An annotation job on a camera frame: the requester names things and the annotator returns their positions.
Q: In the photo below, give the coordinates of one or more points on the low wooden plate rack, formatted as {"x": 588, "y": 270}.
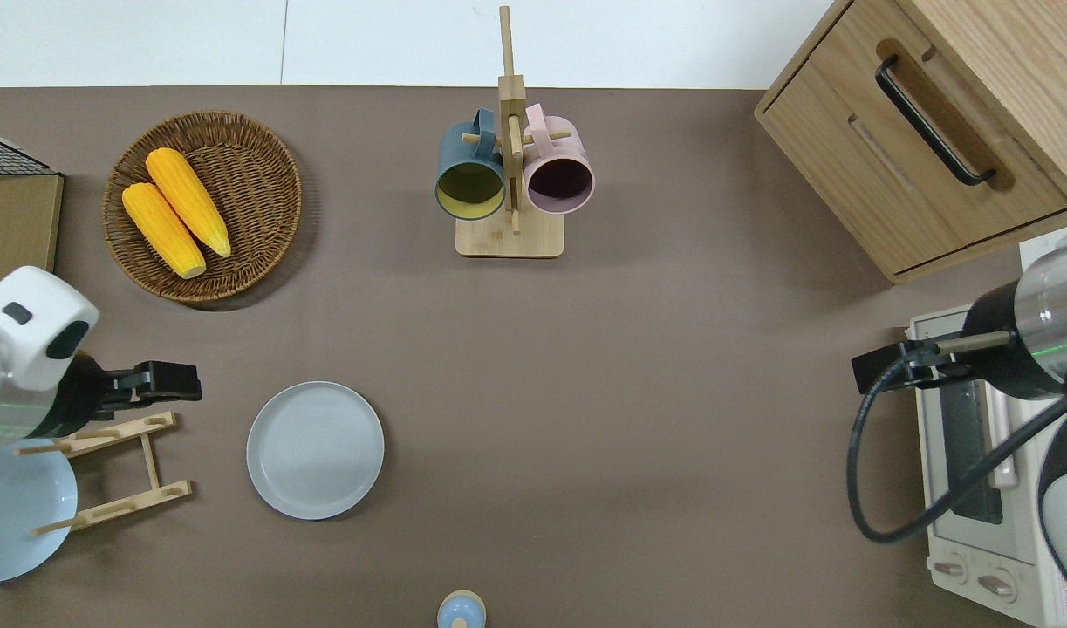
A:
{"x": 152, "y": 462}

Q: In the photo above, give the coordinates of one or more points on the yellow corn cob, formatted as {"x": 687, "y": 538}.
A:
{"x": 188, "y": 201}
{"x": 162, "y": 231}

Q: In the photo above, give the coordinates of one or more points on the blue service bell wooden base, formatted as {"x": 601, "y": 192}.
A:
{"x": 461, "y": 612}

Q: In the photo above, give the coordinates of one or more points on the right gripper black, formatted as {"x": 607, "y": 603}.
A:
{"x": 934, "y": 359}

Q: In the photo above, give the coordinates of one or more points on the white toaster oven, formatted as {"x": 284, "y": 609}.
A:
{"x": 960, "y": 523}

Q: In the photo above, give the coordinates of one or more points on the wooden mug tree stand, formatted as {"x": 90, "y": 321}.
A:
{"x": 509, "y": 240}

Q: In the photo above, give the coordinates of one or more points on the light wooden drawer cabinet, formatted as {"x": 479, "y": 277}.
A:
{"x": 1004, "y": 52}

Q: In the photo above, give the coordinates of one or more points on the light blue plate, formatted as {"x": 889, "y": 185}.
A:
{"x": 18, "y": 523}

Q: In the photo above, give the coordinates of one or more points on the gray plate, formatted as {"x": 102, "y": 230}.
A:
{"x": 315, "y": 450}

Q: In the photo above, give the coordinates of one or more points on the dark teal mug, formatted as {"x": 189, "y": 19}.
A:
{"x": 463, "y": 157}

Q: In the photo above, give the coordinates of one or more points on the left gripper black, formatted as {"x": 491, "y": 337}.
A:
{"x": 125, "y": 384}

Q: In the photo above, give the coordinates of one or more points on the wooden basket lid board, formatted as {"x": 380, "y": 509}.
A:
{"x": 14, "y": 227}

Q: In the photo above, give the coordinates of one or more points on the round brown wicker basket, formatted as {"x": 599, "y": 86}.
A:
{"x": 254, "y": 183}

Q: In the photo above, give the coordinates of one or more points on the pink mug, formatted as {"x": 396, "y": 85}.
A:
{"x": 559, "y": 153}

